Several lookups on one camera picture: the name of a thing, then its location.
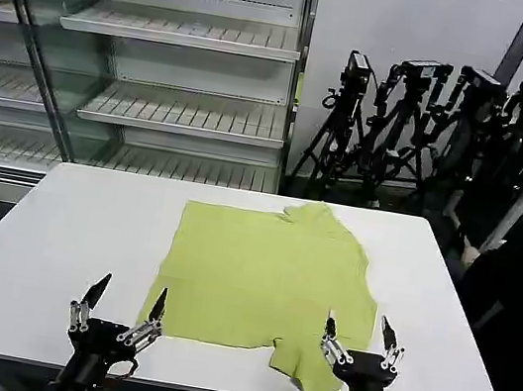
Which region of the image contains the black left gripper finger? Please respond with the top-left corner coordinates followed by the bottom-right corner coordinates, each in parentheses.
top-left (65, 267), bottom-right (113, 338)
top-left (116, 281), bottom-right (170, 354)

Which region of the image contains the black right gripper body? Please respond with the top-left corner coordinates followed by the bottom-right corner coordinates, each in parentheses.
top-left (328, 346), bottom-right (401, 391)

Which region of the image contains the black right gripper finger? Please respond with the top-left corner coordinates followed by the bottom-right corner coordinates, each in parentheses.
top-left (317, 316), bottom-right (362, 368)
top-left (372, 314), bottom-right (411, 375)

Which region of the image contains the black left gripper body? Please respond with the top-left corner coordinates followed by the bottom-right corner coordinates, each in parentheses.
top-left (57, 314), bottom-right (144, 391)

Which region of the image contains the yellow-green shirt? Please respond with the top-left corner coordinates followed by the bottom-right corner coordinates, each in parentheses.
top-left (126, 174), bottom-right (396, 391)

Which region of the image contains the empty metal display shelf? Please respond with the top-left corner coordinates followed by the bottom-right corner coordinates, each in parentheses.
top-left (0, 0), bottom-right (321, 250)

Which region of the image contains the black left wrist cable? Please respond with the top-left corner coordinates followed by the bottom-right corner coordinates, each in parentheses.
top-left (102, 353), bottom-right (141, 391)

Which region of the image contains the grey slanted wall strip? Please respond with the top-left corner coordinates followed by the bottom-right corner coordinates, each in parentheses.
top-left (490, 0), bottom-right (523, 103)

